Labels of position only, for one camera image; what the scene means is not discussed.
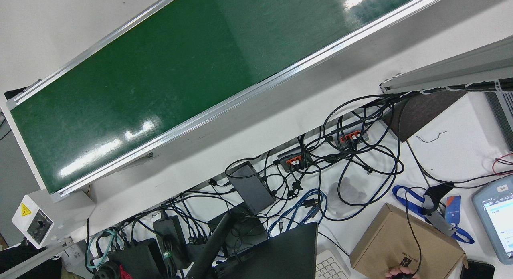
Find long power strip orange switches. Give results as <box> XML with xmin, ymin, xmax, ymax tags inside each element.
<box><xmin>327</xmin><ymin>119</ymin><xmax>369</xmax><ymax>145</ymax></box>

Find person hand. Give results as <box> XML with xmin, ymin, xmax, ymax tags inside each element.
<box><xmin>385</xmin><ymin>266</ymin><xmax>421</xmax><ymax>279</ymax></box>

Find aluminium profile beam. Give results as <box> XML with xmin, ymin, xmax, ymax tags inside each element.
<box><xmin>380</xmin><ymin>35</ymin><xmax>513</xmax><ymax>94</ymax></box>

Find black square box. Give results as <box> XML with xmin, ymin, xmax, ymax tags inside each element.
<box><xmin>108</xmin><ymin>238</ymin><xmax>167</xmax><ymax>279</ymax></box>

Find dark brown board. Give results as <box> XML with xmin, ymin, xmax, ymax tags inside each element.
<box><xmin>383</xmin><ymin>91</ymin><xmax>467</xmax><ymax>142</ymax></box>

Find grey metal bracket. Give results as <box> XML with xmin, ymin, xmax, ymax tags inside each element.
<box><xmin>423</xmin><ymin>182</ymin><xmax>457</xmax><ymax>237</ymax></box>

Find teal cable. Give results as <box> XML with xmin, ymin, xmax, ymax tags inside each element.
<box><xmin>86</xmin><ymin>230</ymin><xmax>121</xmax><ymax>269</ymax></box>

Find clear plastic bag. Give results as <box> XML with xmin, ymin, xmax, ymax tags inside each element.
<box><xmin>328</xmin><ymin>177</ymin><xmax>367</xmax><ymax>215</ymax></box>

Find black power strip orange switches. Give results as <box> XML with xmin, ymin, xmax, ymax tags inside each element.
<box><xmin>277</xmin><ymin>147</ymin><xmax>315</xmax><ymax>171</ymax></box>

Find aluminium bar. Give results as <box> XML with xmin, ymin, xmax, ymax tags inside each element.
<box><xmin>0</xmin><ymin>237</ymin><xmax>75</xmax><ymax>279</ymax></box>

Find black round knob red tape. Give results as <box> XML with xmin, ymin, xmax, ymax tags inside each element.
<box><xmin>93</xmin><ymin>261</ymin><xmax>133</xmax><ymax>279</ymax></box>

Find black phone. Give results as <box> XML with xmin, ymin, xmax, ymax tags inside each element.
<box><xmin>460</xmin><ymin>260</ymin><xmax>495</xmax><ymax>279</ymax></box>

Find white keyboard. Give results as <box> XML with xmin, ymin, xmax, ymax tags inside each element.
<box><xmin>315</xmin><ymin>249</ymin><xmax>351</xmax><ymax>279</ymax></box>

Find blue lanyard strap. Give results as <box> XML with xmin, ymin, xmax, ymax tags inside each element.
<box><xmin>393</xmin><ymin>185</ymin><xmax>475</xmax><ymax>244</ymax></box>

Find blue cable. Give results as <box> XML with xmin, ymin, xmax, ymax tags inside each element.
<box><xmin>268</xmin><ymin>189</ymin><xmax>328</xmax><ymax>237</ymax></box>

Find black monitor back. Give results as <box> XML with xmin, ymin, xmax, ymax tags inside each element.
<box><xmin>216</xmin><ymin>222</ymin><xmax>318</xmax><ymax>279</ymax></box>

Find dark grey docking box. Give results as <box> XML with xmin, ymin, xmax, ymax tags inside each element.
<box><xmin>228</xmin><ymin>161</ymin><xmax>276</xmax><ymax>215</ymax></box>

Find black power brick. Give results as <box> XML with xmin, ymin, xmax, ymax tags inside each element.
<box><xmin>152</xmin><ymin>215</ymin><xmax>189</xmax><ymax>267</ymax></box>

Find green conveyor belt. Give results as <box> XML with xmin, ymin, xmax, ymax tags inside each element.
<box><xmin>0</xmin><ymin>0</ymin><xmax>461</xmax><ymax>203</ymax></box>

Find black flat pad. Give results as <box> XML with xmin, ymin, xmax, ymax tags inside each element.
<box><xmin>208</xmin><ymin>203</ymin><xmax>268</xmax><ymax>251</ymax></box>

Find grey teach pendant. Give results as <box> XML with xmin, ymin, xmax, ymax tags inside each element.
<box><xmin>472</xmin><ymin>179</ymin><xmax>513</xmax><ymax>265</ymax></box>

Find brown cardboard box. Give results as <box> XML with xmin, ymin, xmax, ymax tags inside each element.
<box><xmin>349</xmin><ymin>203</ymin><xmax>469</xmax><ymax>279</ymax></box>

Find blue card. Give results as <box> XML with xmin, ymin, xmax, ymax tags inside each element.
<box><xmin>445</xmin><ymin>195</ymin><xmax>461</xmax><ymax>225</ymax></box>

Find black looped cable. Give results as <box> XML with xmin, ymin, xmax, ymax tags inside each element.
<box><xmin>323</xmin><ymin>94</ymin><xmax>405</xmax><ymax>222</ymax></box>

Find long black cable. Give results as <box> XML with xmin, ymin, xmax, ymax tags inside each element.
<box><xmin>406</xmin><ymin>139</ymin><xmax>513</xmax><ymax>190</ymax></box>

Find small grey wire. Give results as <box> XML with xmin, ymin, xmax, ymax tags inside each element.
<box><xmin>416</xmin><ymin>131</ymin><xmax>447</xmax><ymax>144</ymax></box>

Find grey ribbed case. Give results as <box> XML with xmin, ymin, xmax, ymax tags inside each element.
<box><xmin>485</xmin><ymin>91</ymin><xmax>513</xmax><ymax>151</ymax></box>

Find red cable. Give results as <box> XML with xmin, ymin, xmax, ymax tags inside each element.
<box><xmin>492</xmin><ymin>153</ymin><xmax>513</xmax><ymax>175</ymax></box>

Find black mouse cable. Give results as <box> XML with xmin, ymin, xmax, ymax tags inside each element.
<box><xmin>406</xmin><ymin>189</ymin><xmax>422</xmax><ymax>269</ymax></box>

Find white conveyor control box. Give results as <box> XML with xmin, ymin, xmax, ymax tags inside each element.
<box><xmin>12</xmin><ymin>190</ymin><xmax>96</xmax><ymax>249</ymax></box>

